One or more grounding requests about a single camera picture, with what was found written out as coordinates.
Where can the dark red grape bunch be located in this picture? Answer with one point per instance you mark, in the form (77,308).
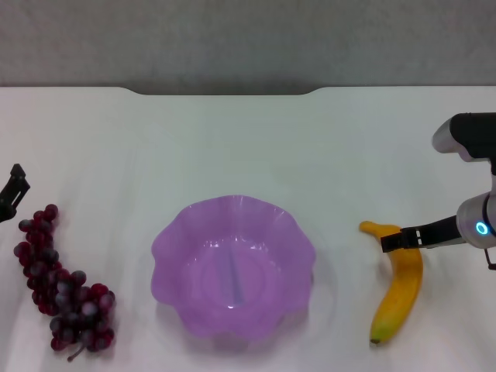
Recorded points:
(42,267)

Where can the purple wavy plastic bowl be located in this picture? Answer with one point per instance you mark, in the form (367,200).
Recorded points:
(201,279)

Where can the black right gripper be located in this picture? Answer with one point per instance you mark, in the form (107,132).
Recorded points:
(441,232)

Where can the yellow banana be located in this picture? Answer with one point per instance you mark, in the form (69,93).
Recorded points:
(403,286)

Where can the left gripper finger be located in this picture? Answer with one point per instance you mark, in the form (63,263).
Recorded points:
(15,186)

